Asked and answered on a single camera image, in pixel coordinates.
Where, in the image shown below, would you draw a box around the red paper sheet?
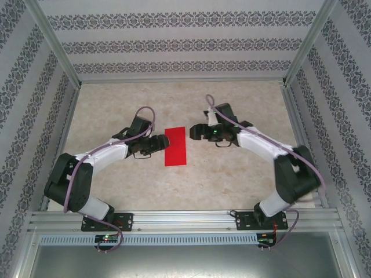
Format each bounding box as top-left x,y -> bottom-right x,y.
164,126 -> 188,167

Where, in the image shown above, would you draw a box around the left circuit board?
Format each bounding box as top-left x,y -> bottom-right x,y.
94,234 -> 119,243

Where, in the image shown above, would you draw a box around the circuit board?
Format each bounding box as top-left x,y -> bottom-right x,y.
94,234 -> 119,243
257,233 -> 278,247

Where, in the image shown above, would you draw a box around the right circuit board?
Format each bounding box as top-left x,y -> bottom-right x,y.
257,233 -> 278,247

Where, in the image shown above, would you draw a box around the grey metal panel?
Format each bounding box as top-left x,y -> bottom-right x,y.
31,244 -> 343,278

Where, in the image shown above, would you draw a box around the aluminium back rail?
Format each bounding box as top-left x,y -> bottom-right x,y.
78,78 -> 286,85

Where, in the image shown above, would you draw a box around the aluminium side rail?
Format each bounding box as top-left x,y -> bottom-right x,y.
39,86 -> 81,212
279,82 -> 330,209

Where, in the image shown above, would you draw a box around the aluminium mounting rail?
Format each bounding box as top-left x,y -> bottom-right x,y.
27,210 -> 340,232

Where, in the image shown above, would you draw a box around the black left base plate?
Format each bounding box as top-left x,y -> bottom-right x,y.
81,213 -> 134,232

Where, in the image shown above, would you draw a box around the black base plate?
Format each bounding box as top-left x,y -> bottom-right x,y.
81,213 -> 134,232
235,210 -> 289,232

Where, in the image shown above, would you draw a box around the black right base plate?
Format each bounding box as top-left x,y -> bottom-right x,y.
235,210 -> 289,232

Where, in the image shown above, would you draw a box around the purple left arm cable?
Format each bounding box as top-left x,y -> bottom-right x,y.
63,106 -> 157,254

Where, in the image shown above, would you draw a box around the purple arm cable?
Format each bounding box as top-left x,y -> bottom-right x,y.
205,94 -> 327,250
63,106 -> 157,254

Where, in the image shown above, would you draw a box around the slotted grey cable duct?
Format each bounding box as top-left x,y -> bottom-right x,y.
39,233 -> 259,246

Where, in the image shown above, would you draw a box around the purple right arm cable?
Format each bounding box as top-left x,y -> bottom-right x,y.
205,94 -> 327,250

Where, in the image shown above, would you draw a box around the aluminium frame post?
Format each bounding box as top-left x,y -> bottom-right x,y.
279,0 -> 340,87
23,0 -> 83,89

